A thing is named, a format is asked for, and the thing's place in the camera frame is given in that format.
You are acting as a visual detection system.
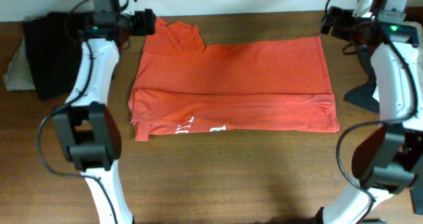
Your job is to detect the dark navy garment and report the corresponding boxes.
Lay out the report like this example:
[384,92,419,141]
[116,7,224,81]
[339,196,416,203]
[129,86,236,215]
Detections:
[344,52,379,114]

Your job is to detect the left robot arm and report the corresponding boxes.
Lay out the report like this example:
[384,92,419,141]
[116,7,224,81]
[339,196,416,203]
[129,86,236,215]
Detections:
[46,0,156,223]

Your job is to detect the red t-shirt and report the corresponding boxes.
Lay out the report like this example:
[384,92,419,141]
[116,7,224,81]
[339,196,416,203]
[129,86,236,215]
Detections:
[128,19,340,141]

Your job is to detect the white crumpled garment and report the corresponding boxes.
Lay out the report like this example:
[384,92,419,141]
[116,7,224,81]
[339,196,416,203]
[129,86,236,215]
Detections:
[371,21,422,106]

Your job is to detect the black folded shorts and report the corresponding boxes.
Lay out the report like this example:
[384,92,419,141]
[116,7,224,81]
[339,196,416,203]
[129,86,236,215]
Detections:
[22,13,88,100]

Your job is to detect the beige folded garment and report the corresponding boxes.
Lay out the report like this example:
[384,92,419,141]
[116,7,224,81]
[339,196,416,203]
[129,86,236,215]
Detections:
[3,38,36,91]

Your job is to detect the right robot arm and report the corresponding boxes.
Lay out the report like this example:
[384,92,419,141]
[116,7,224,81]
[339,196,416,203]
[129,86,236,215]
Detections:
[313,0,422,223]

